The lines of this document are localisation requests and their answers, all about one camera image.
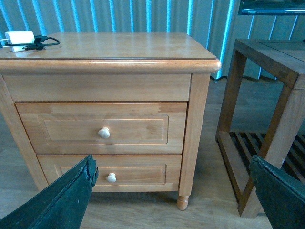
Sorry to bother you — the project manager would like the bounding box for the wooden drawer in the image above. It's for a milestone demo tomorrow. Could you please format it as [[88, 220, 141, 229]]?
[[37, 153, 182, 192], [16, 102, 187, 155]]

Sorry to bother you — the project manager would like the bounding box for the dark wooden side table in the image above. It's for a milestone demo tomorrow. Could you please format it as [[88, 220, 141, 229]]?
[[215, 40, 305, 218]]

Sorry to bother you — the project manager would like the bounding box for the round lower drawer knob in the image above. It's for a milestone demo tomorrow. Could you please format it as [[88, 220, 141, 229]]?
[[106, 173, 117, 183]]

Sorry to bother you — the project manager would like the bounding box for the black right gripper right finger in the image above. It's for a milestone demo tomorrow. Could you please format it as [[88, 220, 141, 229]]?
[[250, 155, 305, 229]]

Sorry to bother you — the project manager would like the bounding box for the white charger with black cable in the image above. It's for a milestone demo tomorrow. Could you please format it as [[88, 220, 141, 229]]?
[[0, 31, 60, 52]]

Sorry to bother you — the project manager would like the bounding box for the dark shelf edge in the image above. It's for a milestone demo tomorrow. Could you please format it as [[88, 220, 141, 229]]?
[[238, 0, 305, 15]]

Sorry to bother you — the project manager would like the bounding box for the round upper drawer knob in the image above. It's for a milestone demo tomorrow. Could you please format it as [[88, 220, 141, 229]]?
[[98, 127, 110, 139]]

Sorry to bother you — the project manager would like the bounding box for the round drawer knob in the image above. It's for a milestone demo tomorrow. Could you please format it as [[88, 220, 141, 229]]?
[[98, 127, 110, 139], [106, 173, 117, 183]]

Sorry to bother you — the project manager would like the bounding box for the light wooden nightstand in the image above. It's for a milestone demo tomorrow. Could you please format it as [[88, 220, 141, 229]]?
[[0, 33, 221, 210]]

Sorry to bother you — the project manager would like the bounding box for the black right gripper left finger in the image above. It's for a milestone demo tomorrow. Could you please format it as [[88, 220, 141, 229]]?
[[0, 155, 99, 229]]

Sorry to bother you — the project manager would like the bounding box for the grey pleated curtain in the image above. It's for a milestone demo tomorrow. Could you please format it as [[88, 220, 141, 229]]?
[[0, 0, 305, 80]]

